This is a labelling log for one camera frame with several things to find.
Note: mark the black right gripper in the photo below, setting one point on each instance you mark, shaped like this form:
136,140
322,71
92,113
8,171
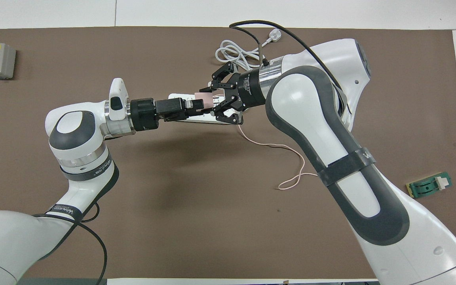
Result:
249,89

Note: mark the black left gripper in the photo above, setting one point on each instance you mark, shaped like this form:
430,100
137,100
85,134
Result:
145,114

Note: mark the pink charger adapter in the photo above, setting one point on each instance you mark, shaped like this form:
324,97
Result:
205,99

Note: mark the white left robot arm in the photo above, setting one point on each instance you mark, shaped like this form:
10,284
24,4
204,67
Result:
73,150

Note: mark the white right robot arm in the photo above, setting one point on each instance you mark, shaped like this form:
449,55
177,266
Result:
331,138

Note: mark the white power strip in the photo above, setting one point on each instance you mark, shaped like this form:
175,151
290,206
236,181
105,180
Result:
180,95

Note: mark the brown table mat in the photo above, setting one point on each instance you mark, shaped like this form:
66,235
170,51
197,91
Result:
212,217

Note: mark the white wall plug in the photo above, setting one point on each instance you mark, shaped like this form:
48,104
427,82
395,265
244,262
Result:
275,35

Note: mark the green knife switch block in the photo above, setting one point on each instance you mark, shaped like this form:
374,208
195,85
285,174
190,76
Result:
426,188

